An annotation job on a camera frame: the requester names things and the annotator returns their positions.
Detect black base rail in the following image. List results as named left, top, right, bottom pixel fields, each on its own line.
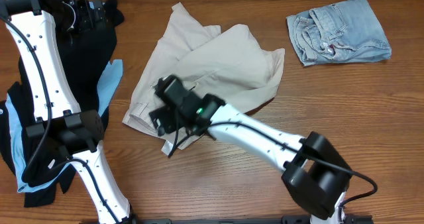
left=79, top=214, right=375, bottom=224

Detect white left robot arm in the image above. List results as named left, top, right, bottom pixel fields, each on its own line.
left=1, top=0, right=136, bottom=223

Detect black and blue garment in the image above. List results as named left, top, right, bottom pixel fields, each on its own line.
left=0, top=0, right=125, bottom=208

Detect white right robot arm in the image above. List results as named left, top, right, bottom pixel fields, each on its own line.
left=149, top=75, right=352, bottom=223

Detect beige khaki shorts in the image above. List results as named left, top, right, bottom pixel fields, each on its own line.
left=123, top=3, right=285, bottom=137

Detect folded light blue jeans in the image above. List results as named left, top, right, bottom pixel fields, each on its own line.
left=286, top=0, right=392, bottom=66

